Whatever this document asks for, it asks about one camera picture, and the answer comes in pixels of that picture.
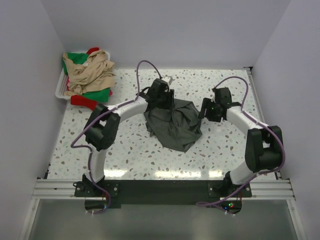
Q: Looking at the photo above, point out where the dark grey t shirt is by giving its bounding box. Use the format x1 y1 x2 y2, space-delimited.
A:
143 99 203 152

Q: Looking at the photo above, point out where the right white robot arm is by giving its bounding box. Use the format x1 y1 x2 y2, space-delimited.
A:
198 87 286 197

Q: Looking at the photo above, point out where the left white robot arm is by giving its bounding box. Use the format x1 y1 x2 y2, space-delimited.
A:
73 76 174 199

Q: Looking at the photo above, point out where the green t shirt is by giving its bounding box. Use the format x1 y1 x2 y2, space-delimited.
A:
62 51 113 103

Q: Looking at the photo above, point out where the beige t shirt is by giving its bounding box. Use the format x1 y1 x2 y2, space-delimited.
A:
62 49 115 96

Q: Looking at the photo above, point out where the red t shirt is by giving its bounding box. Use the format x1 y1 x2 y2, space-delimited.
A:
69 46 115 111

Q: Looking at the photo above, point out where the aluminium frame rail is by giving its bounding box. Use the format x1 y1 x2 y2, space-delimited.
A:
32 179 295 202

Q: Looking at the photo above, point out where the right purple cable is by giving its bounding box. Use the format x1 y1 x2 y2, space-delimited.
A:
195 76 287 208

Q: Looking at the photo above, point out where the purple cable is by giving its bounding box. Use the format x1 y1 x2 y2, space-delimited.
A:
195 76 287 208
71 59 163 216

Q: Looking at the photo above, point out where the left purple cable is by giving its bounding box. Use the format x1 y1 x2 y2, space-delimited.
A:
71 59 163 216

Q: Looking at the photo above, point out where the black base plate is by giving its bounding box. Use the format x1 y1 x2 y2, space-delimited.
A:
77 180 252 213

